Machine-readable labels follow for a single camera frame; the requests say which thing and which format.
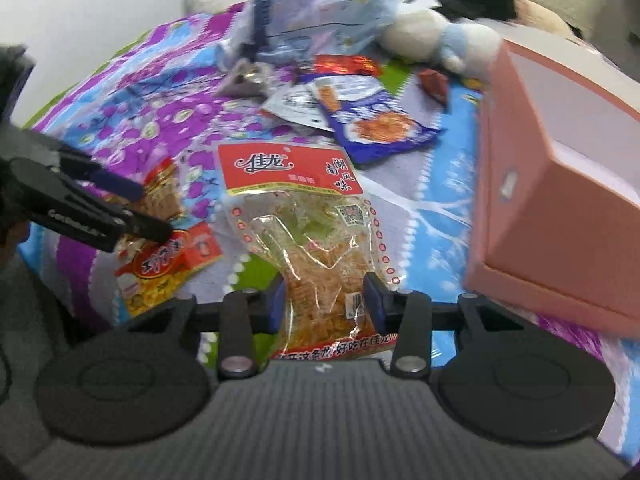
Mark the orange clear snack packet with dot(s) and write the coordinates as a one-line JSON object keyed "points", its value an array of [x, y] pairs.
{"points": [[162, 195]]}

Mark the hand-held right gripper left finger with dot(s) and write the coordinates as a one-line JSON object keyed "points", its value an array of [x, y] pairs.
{"points": [[277, 307]]}

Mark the white snack packet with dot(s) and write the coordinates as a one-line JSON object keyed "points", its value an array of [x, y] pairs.
{"points": [[295, 105]]}

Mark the small red snack packet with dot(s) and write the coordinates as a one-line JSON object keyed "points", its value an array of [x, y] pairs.
{"points": [[435, 85]]}

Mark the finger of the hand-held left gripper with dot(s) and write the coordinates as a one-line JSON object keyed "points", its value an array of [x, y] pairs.
{"points": [[120, 185], [75, 210]]}

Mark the clear packet with brown snack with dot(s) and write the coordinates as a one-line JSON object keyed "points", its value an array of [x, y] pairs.
{"points": [[245, 80]]}

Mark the clear red label snack packet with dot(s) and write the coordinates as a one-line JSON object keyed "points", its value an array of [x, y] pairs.
{"points": [[300, 220]]}

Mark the red foil snack packet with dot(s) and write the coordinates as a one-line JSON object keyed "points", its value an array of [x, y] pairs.
{"points": [[345, 66]]}

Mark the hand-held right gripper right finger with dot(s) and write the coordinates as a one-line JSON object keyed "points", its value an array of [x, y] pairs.
{"points": [[374, 300]]}

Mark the pink cardboard box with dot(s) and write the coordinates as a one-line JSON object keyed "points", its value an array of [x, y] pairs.
{"points": [[540, 185]]}

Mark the blue snack packet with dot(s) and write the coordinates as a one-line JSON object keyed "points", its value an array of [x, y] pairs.
{"points": [[380, 125]]}

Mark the orange yellow snack packet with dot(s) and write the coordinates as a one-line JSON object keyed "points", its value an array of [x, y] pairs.
{"points": [[165, 270]]}

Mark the floral bed sheet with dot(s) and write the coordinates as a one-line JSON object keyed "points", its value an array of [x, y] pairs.
{"points": [[150, 110]]}

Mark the white and blue plush toy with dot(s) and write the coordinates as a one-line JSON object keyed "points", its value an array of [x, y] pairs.
{"points": [[430, 35]]}

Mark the clear blue printed plastic bag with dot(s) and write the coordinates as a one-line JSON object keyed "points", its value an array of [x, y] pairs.
{"points": [[320, 10]]}

